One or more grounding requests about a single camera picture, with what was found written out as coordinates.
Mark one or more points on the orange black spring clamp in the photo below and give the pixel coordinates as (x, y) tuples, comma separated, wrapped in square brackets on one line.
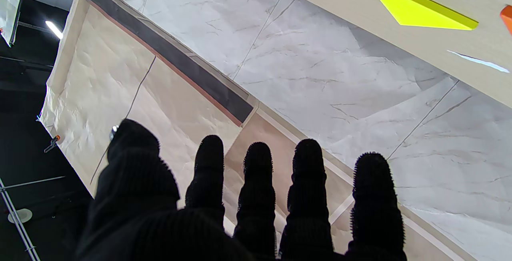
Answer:
[(52, 143)]

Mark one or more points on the marble print backdrop sheet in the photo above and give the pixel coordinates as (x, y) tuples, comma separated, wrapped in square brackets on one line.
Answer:
[(340, 73)]

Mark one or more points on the grey metal stand pole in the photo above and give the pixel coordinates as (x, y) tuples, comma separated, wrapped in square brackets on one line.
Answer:
[(16, 217)]

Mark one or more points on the white round disc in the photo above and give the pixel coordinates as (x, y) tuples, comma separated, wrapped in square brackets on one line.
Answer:
[(20, 216)]

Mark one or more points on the light blue tape scrap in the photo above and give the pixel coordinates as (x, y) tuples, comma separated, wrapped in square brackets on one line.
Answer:
[(480, 62)]

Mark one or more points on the yellow large tangram triangle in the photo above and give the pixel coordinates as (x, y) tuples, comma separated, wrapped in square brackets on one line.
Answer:
[(412, 7)]

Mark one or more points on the white ceiling light tube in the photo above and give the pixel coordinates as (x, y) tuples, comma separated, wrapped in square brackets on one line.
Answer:
[(54, 29)]

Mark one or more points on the orange tangram parallelogram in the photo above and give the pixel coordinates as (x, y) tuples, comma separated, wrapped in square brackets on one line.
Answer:
[(508, 19)]

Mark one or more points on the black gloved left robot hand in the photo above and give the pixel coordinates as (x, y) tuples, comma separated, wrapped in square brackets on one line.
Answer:
[(136, 213)]

